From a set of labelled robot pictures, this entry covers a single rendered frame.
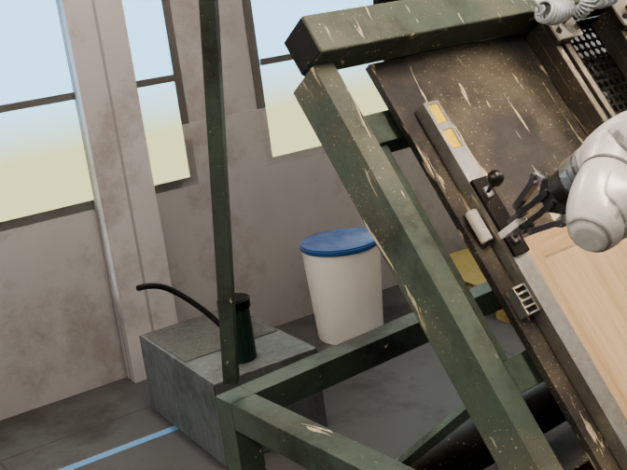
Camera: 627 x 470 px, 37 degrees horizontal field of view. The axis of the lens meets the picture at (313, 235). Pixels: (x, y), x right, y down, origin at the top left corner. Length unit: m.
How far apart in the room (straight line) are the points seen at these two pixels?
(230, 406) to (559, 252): 1.15
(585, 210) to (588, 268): 0.70
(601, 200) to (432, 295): 0.50
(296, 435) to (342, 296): 2.58
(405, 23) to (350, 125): 0.33
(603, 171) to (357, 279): 3.54
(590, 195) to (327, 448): 1.19
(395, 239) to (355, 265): 3.08
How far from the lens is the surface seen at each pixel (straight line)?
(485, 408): 2.03
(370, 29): 2.23
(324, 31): 2.16
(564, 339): 2.17
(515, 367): 2.16
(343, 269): 5.13
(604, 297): 2.34
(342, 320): 5.25
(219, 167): 2.63
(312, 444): 2.62
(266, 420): 2.78
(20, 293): 5.07
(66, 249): 5.09
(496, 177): 2.10
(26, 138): 4.95
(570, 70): 2.61
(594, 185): 1.69
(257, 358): 4.25
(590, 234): 1.67
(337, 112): 2.11
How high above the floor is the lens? 2.00
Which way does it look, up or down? 15 degrees down
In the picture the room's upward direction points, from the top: 7 degrees counter-clockwise
